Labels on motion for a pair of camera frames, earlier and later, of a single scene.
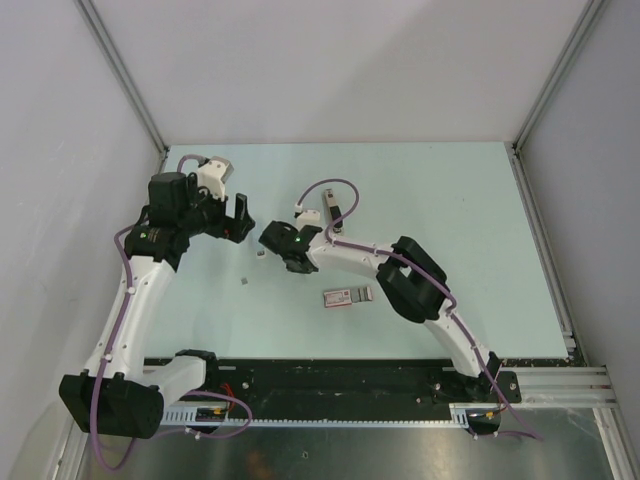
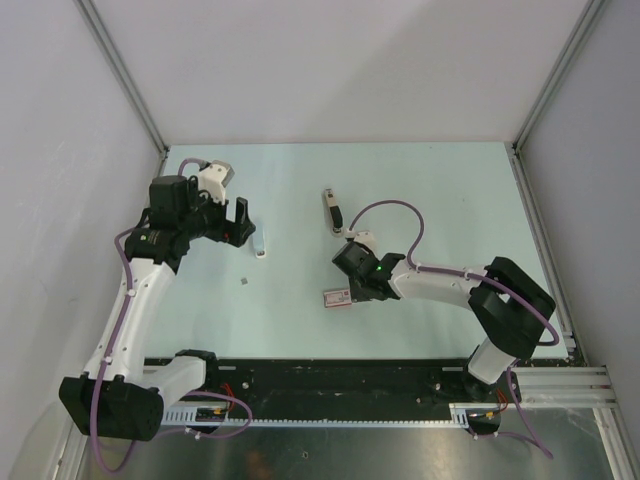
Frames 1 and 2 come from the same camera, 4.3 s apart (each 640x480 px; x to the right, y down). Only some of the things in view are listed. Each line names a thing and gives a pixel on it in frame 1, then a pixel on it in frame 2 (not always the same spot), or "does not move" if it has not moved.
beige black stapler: x=335 y=211 does not move
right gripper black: x=306 y=271 to x=358 y=294
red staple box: x=348 y=296 does not move
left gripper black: x=231 y=228 does not move
